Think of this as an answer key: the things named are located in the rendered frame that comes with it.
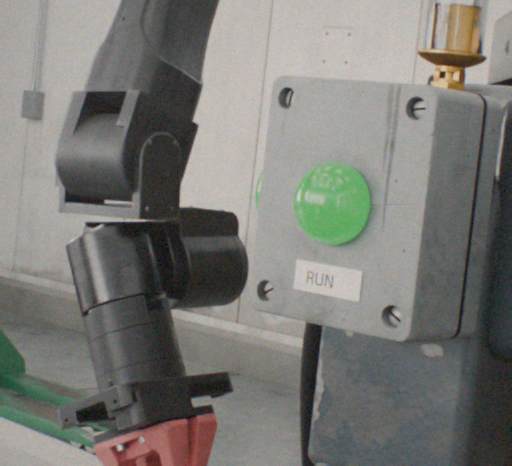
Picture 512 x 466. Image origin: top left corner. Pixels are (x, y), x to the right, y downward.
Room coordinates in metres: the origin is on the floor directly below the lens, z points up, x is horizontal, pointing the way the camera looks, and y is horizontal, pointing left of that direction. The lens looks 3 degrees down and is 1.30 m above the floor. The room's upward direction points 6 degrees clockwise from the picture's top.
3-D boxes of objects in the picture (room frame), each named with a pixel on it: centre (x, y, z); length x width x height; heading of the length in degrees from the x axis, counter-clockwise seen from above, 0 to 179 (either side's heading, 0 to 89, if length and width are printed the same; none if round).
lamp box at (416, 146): (0.49, -0.04, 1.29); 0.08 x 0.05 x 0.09; 50
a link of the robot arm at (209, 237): (0.89, 0.06, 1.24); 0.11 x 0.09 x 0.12; 138
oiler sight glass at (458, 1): (0.55, -0.07, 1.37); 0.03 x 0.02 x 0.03; 50
